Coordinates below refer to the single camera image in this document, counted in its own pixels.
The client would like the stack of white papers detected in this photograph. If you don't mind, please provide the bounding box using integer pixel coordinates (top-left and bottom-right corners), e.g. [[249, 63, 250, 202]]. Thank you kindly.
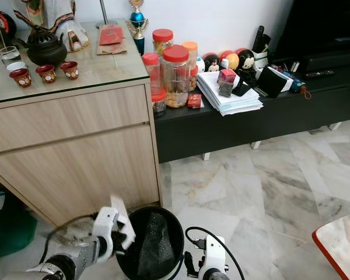
[[197, 70, 264, 116]]

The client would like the round black red plaque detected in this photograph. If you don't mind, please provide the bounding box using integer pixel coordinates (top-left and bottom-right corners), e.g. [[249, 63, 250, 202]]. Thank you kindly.
[[0, 3, 18, 41]]

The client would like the green storage container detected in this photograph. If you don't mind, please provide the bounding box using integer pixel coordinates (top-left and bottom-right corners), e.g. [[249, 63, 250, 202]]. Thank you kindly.
[[0, 191, 37, 261]]

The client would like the clear drinking glass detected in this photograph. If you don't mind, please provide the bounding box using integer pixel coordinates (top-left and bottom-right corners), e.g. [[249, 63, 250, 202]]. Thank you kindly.
[[0, 46, 22, 67]]

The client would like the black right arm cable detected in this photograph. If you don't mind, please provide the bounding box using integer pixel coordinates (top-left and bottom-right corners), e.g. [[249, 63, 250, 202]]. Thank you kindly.
[[185, 226, 247, 280]]

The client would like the black remote control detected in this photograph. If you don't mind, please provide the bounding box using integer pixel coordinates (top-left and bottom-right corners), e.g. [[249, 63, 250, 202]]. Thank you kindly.
[[303, 70, 336, 79]]

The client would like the wooden cabinet with glass top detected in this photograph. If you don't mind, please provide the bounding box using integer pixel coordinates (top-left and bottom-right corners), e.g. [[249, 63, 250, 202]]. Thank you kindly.
[[0, 22, 163, 228]]

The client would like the gold blue trophy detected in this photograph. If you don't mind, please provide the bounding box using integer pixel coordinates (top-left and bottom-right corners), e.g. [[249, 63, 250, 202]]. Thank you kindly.
[[127, 0, 150, 55]]

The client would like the tiny red lid jar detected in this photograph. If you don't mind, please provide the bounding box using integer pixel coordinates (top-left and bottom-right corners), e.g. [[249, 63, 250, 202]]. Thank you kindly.
[[152, 87, 166, 116]]

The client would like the black wallet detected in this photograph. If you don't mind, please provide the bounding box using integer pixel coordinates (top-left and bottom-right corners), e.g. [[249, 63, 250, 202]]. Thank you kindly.
[[257, 66, 291, 99]]

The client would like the small red cube box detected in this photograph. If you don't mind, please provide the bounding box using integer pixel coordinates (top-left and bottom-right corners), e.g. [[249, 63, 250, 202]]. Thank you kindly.
[[218, 68, 237, 85]]

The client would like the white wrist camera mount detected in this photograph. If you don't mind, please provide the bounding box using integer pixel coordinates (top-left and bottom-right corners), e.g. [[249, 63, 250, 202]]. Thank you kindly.
[[93, 207, 118, 261], [198, 235, 228, 278]]

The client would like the robed deity statue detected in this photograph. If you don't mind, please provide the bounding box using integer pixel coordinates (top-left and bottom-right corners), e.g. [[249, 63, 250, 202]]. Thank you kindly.
[[12, 0, 90, 52]]

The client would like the large red lid jar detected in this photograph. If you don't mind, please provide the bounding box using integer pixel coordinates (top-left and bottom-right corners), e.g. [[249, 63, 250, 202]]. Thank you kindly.
[[162, 45, 192, 109]]

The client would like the black television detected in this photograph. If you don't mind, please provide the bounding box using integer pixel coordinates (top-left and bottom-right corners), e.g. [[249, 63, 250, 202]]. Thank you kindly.
[[271, 0, 350, 59]]

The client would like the white holder with remotes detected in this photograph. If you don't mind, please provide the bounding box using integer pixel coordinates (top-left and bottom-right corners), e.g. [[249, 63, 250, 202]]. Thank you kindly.
[[250, 25, 271, 68]]

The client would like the small red cup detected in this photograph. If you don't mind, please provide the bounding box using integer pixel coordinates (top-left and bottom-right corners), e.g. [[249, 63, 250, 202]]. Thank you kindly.
[[36, 64, 57, 83], [12, 68, 33, 88], [60, 61, 80, 80]]

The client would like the black incense pot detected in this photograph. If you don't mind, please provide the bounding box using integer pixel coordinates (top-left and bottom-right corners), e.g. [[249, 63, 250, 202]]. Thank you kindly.
[[17, 24, 68, 67]]

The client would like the black round rubbish bin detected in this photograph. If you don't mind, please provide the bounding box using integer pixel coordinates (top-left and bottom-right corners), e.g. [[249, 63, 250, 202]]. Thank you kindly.
[[117, 206, 186, 280]]

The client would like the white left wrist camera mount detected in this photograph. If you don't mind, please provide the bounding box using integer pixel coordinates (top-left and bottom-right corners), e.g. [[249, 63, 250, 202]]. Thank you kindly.
[[93, 207, 118, 261]]

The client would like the tall red lid jar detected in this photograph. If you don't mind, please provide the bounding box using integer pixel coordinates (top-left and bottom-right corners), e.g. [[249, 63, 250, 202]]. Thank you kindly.
[[153, 29, 174, 57]]

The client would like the small flat red box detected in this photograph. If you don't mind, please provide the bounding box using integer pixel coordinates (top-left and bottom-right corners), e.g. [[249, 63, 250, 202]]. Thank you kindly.
[[187, 93, 203, 109]]

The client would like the grey metal pole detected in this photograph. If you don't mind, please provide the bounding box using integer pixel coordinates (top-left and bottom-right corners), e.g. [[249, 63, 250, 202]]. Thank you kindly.
[[97, 0, 112, 27]]

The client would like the slim red lid jar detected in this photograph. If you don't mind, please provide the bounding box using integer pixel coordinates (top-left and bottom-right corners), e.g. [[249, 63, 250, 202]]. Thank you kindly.
[[142, 52, 162, 88]]

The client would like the black low tv cabinet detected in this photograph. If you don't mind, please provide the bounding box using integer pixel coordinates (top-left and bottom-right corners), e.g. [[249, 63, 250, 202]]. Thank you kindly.
[[155, 55, 350, 164]]

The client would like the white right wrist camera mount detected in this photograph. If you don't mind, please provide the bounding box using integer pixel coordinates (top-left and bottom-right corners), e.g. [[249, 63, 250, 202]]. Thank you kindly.
[[198, 235, 228, 278]]

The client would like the orange lid jar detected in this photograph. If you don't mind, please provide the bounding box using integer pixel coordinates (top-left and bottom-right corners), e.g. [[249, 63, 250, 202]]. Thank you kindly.
[[182, 41, 199, 68]]

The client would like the mickey mouse figure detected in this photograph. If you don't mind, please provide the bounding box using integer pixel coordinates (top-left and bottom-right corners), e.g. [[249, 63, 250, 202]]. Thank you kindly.
[[234, 48, 256, 79]]

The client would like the red packet on brown paper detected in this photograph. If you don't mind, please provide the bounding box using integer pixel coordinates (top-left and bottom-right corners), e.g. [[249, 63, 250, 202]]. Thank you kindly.
[[97, 23, 129, 56]]

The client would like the small white bowl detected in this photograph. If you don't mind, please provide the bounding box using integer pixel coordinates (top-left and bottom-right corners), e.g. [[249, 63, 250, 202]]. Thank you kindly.
[[7, 61, 26, 72]]

